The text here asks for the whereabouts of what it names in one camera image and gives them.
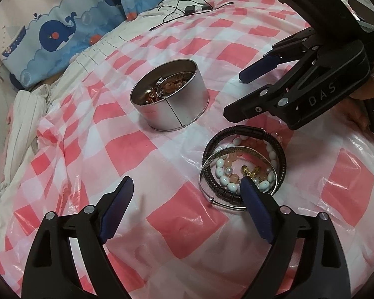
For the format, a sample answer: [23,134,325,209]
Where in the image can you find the pink bead bracelet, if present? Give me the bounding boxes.
[224,140,269,184]

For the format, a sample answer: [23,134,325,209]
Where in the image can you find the white striped bedsheet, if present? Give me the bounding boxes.
[0,0,225,206]

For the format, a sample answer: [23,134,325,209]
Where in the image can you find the black cable with adapter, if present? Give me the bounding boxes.
[150,0,234,32]

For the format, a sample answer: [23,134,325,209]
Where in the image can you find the white bead bracelet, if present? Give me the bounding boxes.
[214,137,278,194]

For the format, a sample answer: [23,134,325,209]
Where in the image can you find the thin silver bangle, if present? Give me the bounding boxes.
[199,154,284,211]

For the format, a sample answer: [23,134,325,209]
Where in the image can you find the round silver metal tin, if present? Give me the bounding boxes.
[130,59,210,131]

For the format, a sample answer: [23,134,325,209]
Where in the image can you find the amber bead bracelet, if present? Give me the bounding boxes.
[157,79,190,95]

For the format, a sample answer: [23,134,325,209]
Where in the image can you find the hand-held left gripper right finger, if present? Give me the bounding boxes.
[239,177,354,299]

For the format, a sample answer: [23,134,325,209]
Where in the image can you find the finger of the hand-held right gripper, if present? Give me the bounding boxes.
[223,53,320,123]
[239,27,320,84]

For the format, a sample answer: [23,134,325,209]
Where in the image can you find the black braided leather bracelet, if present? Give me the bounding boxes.
[203,125,288,194]

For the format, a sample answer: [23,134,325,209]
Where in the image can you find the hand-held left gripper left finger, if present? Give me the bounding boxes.
[21,176,134,299]

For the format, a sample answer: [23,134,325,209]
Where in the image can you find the red white checked plastic tablecloth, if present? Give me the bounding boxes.
[0,0,374,299]

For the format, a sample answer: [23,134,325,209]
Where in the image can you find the gold charm bracelet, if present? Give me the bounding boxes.
[241,165,269,183]

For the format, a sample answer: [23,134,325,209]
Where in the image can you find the black stone bead bracelet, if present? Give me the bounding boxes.
[204,170,247,204]

